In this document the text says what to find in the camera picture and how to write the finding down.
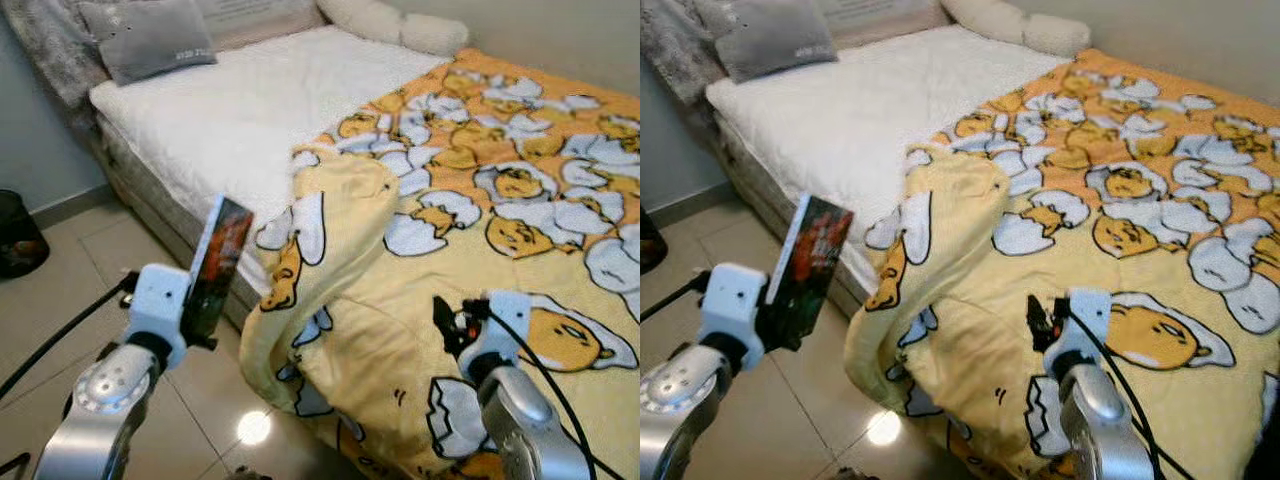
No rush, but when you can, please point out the yellow cartoon egg blanket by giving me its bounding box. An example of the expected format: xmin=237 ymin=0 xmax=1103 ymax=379
xmin=238 ymin=45 xmax=641 ymax=480
xmin=843 ymin=48 xmax=1280 ymax=480

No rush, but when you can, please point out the dark book with red cover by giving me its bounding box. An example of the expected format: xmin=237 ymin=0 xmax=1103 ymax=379
xmin=180 ymin=195 xmax=255 ymax=351
xmin=760 ymin=193 xmax=856 ymax=353

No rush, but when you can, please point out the small grey pillow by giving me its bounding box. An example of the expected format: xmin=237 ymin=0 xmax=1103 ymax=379
xmin=78 ymin=0 xmax=219 ymax=87
xmin=715 ymin=0 xmax=839 ymax=85

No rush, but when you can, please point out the black round trash bin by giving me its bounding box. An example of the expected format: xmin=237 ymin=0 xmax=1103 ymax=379
xmin=0 ymin=190 xmax=51 ymax=279
xmin=640 ymin=205 xmax=671 ymax=276

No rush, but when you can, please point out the white quilted mattress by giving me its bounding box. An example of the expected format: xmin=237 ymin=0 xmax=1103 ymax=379
xmin=88 ymin=25 xmax=451 ymax=301
xmin=705 ymin=25 xmax=1071 ymax=291

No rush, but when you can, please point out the cream bolster pillow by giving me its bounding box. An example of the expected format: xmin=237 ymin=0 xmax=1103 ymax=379
xmin=318 ymin=0 xmax=471 ymax=58
xmin=940 ymin=0 xmax=1093 ymax=58

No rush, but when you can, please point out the grey beige bed base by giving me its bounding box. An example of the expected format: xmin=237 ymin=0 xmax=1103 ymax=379
xmin=712 ymin=110 xmax=871 ymax=321
xmin=92 ymin=110 xmax=271 ymax=331

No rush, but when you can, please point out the large grey floral pillow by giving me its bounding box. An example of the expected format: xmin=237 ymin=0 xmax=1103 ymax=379
xmin=0 ymin=0 xmax=329 ymax=109
xmin=640 ymin=0 xmax=951 ymax=106

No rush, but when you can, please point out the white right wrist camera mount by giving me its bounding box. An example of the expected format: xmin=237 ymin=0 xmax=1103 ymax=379
xmin=1050 ymin=288 xmax=1113 ymax=381
xmin=460 ymin=290 xmax=533 ymax=386

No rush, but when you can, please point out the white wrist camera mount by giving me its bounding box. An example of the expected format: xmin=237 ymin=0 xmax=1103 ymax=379
xmin=1050 ymin=288 xmax=1113 ymax=381
xmin=125 ymin=263 xmax=193 ymax=346
xmin=697 ymin=263 xmax=769 ymax=351
xmin=460 ymin=290 xmax=533 ymax=386

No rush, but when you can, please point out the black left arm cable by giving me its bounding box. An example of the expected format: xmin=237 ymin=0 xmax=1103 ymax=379
xmin=0 ymin=272 xmax=139 ymax=401
xmin=640 ymin=272 xmax=711 ymax=323

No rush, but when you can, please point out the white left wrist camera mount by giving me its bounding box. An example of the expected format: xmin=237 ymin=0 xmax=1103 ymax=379
xmin=697 ymin=263 xmax=769 ymax=351
xmin=125 ymin=263 xmax=193 ymax=346

